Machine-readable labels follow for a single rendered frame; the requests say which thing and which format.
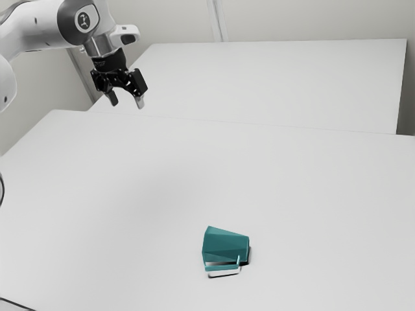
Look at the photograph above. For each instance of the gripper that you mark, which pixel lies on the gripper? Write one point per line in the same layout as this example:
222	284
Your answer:
108	66

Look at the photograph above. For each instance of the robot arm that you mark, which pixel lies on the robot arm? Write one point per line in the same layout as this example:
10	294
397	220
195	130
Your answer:
29	29

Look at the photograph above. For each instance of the teal faceted mug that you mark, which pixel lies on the teal faceted mug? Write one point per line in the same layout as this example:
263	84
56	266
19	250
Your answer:
223	247

